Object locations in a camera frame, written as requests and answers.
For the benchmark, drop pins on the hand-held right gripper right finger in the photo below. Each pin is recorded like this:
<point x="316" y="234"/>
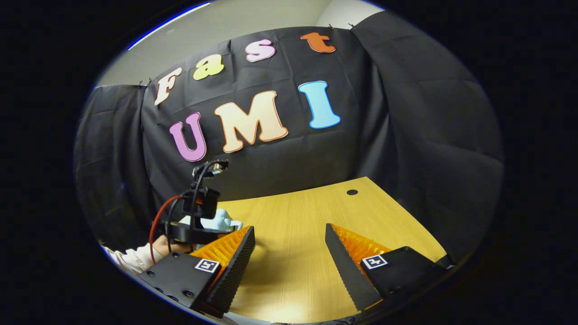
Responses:
<point x="350" y="275"/>

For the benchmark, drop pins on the black backdrop cloth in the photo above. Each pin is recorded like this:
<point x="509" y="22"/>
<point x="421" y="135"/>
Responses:
<point x="406" y="135"/>

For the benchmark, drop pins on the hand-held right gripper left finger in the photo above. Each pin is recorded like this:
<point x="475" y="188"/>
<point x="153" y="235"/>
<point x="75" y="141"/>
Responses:
<point x="230" y="277"/>

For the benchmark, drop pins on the light blue suitcase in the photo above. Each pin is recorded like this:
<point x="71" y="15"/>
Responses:
<point x="221" y="221"/>

